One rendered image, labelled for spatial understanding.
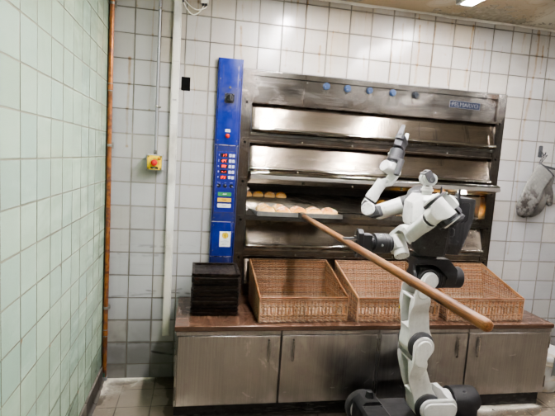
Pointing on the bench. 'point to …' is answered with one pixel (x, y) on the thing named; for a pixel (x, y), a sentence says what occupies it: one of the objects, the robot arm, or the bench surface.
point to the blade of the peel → (296, 215)
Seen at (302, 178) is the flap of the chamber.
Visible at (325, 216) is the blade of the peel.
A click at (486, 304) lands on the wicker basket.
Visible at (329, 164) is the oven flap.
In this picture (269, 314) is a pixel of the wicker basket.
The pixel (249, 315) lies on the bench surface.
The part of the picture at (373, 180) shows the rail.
